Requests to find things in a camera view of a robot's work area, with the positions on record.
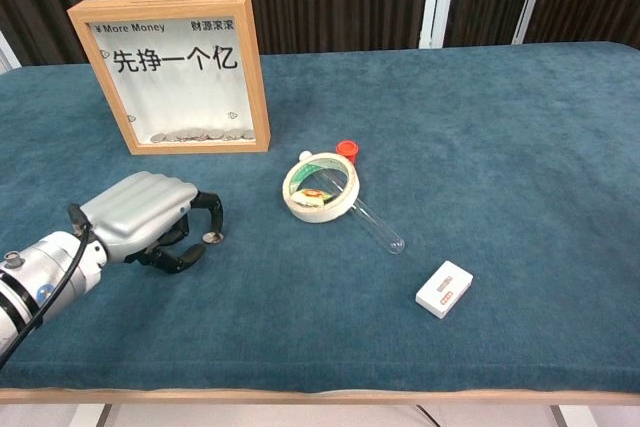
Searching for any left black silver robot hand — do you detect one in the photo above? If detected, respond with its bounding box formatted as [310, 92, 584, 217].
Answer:
[78, 170, 225, 276]

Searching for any cream masking tape roll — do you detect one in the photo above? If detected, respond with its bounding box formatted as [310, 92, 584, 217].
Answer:
[282, 151, 360, 223]

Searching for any clear glass test tube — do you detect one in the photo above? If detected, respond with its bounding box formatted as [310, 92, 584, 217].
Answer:
[317, 166, 406, 256]

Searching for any white flat card box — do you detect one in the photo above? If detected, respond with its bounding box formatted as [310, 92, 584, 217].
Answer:
[414, 260, 475, 321]

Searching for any blue table cloth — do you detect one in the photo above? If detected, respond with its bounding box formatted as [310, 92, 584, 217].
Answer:
[0, 40, 640, 393]

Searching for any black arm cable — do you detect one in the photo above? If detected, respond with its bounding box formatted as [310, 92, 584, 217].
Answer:
[0, 204, 94, 368]

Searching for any wooden frame coin bank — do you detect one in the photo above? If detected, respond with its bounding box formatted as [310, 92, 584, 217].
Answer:
[67, 0, 273, 156]

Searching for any red bottle cap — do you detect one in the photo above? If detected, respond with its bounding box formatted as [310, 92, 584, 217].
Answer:
[335, 140, 362, 166]

